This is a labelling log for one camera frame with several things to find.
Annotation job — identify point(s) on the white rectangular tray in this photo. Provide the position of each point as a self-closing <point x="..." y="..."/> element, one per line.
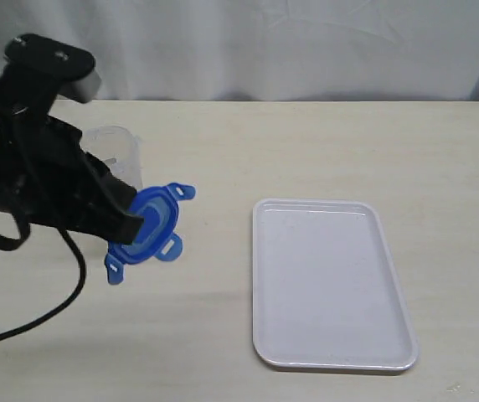
<point x="325" y="293"/>

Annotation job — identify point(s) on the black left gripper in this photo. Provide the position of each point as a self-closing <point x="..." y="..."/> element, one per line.
<point x="46" y="177"/>

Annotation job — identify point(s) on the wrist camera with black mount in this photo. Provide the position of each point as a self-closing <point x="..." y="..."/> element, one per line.
<point x="70" y="67"/>

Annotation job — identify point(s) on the blue snap-lock lid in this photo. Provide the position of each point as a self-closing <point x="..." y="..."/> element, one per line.
<point x="158" y="206"/>

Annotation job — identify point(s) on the tall clear plastic container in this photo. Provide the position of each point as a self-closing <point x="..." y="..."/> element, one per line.
<point x="118" y="149"/>

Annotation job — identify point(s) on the white backdrop curtain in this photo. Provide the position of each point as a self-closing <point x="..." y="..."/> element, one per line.
<point x="266" y="50"/>

